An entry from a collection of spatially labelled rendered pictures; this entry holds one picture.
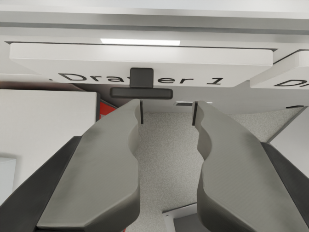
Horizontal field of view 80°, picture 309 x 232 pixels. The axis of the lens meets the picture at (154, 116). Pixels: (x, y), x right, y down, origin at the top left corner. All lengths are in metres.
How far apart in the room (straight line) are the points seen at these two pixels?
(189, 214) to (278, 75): 1.05
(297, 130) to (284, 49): 1.14
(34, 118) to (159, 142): 0.81
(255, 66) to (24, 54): 0.25
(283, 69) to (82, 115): 0.33
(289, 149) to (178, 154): 0.64
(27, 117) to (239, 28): 0.39
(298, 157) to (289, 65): 1.14
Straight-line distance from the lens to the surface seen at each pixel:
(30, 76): 0.42
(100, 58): 0.22
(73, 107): 0.40
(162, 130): 1.12
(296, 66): 0.26
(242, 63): 0.23
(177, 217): 1.23
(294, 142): 1.36
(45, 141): 0.42
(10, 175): 0.45
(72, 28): 0.20
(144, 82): 0.22
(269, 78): 0.30
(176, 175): 1.17
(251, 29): 0.20
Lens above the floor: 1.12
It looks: 86 degrees down
